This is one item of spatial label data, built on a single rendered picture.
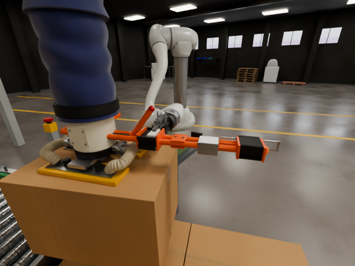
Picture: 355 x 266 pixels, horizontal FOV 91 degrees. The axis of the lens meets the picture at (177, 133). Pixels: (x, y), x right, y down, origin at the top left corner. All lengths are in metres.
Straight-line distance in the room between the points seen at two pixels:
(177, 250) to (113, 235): 0.44
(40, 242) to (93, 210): 0.38
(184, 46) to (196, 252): 1.21
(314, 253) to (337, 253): 0.19
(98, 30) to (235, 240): 1.16
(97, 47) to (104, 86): 0.12
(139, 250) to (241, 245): 0.60
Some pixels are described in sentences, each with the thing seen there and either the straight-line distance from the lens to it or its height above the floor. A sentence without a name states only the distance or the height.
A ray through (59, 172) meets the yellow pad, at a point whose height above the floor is 1.09.
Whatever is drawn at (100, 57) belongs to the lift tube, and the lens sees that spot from 0.66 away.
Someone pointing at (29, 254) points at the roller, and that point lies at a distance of 1.34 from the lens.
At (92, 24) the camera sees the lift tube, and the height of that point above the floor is 1.57.
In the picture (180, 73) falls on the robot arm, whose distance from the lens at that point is 1.31.
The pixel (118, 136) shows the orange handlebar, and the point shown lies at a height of 1.20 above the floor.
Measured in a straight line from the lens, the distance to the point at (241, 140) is 0.62.
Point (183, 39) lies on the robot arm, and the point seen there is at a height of 1.59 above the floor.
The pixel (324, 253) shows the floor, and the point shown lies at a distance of 2.11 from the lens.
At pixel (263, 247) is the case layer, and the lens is 1.20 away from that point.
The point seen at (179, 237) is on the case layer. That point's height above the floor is 0.54.
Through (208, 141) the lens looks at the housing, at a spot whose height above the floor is 1.21.
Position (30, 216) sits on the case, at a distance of 0.95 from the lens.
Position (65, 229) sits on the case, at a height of 0.87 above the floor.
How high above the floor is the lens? 1.47
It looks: 23 degrees down
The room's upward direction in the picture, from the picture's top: straight up
